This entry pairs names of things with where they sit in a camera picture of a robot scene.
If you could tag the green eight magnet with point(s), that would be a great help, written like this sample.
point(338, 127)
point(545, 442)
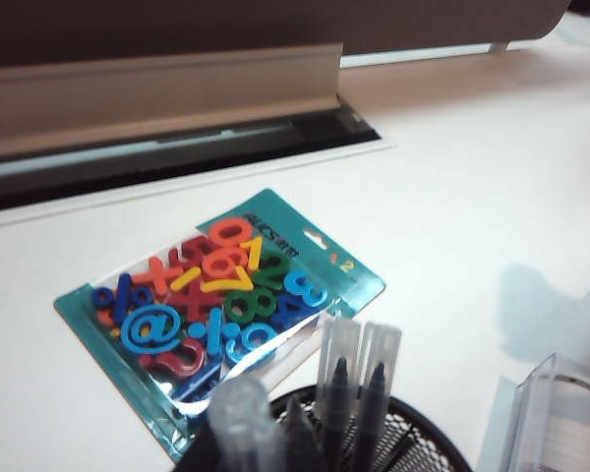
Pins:
point(248, 307)

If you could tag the clear plastic poker chip case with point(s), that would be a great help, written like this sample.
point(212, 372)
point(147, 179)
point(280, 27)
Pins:
point(526, 423)

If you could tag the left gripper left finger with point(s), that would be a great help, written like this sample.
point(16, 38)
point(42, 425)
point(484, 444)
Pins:
point(192, 457)

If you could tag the brown fabric desk divider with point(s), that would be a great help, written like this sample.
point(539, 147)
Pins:
point(226, 24)

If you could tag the red question mark magnet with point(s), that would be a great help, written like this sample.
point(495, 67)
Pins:
point(187, 361)

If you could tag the green two magnet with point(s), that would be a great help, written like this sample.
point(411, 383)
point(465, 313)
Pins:
point(273, 270)

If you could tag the white poker chip stack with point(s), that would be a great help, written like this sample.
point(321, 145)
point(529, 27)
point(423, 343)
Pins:
point(575, 418)

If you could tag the blue at-sign magnet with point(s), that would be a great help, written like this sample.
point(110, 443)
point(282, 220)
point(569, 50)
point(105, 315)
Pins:
point(150, 329)

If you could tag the orange X magnet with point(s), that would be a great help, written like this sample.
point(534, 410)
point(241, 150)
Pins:
point(158, 277)

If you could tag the light blue three magnet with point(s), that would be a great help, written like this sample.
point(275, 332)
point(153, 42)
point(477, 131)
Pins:
point(312, 290)

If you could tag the yellow seven magnet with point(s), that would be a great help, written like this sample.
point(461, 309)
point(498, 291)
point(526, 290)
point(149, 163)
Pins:
point(255, 255)

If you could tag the black mesh pen holder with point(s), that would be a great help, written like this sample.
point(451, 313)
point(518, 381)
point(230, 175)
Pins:
point(423, 432)

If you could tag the teal magnetic numbers pack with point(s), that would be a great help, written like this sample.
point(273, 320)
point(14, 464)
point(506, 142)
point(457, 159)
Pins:
point(103, 383)

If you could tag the white divider bracket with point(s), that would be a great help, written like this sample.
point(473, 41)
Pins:
point(499, 47)

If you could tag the orange zero magnet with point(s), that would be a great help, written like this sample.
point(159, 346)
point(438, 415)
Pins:
point(232, 232)

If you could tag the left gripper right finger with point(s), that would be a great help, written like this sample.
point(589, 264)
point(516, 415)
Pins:
point(302, 437)

